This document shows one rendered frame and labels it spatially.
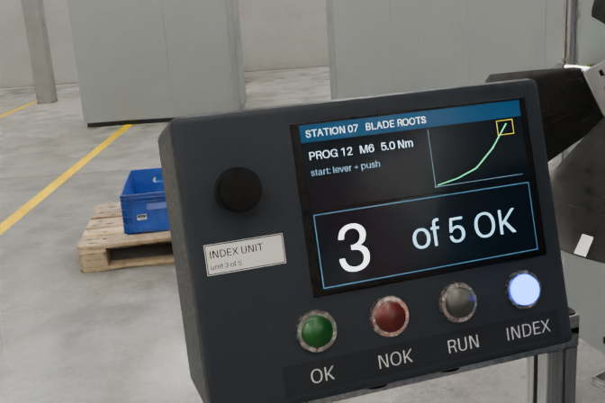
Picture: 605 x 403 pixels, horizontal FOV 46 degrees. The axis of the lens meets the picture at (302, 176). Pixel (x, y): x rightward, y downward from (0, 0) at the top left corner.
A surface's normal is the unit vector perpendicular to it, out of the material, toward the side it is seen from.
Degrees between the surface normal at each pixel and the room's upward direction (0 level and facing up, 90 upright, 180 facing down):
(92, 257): 90
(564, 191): 52
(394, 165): 75
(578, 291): 90
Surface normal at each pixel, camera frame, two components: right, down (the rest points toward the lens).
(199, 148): 0.27, -0.04
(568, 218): -0.44, -0.43
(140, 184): 0.15, 0.22
